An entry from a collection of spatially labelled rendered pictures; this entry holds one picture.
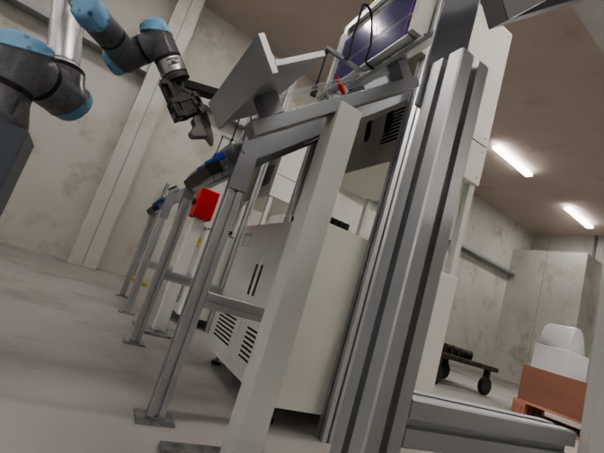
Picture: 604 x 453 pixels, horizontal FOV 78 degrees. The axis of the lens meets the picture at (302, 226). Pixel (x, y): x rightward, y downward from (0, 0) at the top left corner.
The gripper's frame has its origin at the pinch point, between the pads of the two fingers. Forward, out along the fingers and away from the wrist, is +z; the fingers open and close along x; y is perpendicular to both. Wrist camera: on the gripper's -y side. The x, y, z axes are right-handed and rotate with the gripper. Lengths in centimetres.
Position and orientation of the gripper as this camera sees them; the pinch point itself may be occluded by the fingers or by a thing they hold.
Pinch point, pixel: (212, 141)
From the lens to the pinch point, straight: 115.7
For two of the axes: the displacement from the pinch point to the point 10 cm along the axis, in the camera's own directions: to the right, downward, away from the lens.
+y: -8.0, 4.1, -4.3
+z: 3.8, 9.1, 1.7
